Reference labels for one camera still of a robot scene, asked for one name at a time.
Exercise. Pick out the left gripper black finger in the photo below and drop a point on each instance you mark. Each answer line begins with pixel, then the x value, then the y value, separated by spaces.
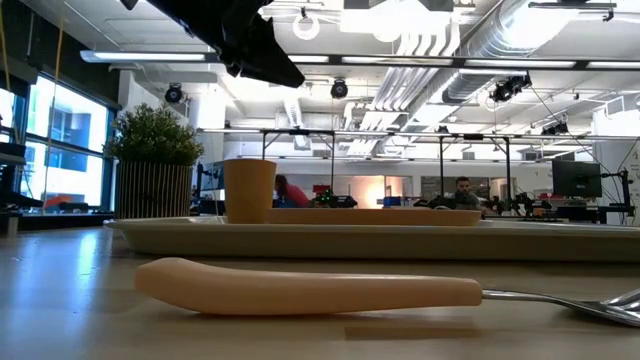
pixel 275 67

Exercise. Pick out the orange plastic cup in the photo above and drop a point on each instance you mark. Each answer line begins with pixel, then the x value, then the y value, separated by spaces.
pixel 249 192

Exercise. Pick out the orange round plate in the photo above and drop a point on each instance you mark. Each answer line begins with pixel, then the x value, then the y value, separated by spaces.
pixel 380 217

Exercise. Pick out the beige plastic tray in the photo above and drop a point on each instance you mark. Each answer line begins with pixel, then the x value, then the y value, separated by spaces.
pixel 350 242

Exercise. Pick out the black ceiling spotlight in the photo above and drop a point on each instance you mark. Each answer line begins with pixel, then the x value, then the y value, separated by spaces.
pixel 510 87
pixel 173 94
pixel 339 89

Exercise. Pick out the long ceiling light fixture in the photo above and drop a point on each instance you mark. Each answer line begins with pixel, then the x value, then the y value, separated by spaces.
pixel 150 56

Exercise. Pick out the person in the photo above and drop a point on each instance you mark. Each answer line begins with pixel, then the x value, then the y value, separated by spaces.
pixel 465 196
pixel 295 195

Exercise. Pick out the green potted plant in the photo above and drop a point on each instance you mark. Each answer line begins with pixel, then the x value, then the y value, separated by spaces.
pixel 150 190

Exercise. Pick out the black computer monitor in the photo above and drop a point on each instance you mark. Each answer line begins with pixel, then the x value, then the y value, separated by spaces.
pixel 576 178

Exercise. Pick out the black metal rack frame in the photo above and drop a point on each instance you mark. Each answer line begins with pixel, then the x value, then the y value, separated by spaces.
pixel 332 160

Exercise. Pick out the black overhead rail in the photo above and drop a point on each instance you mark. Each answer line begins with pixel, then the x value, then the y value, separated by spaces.
pixel 450 61

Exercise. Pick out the silver ventilation duct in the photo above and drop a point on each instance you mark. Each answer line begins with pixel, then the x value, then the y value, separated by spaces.
pixel 500 45

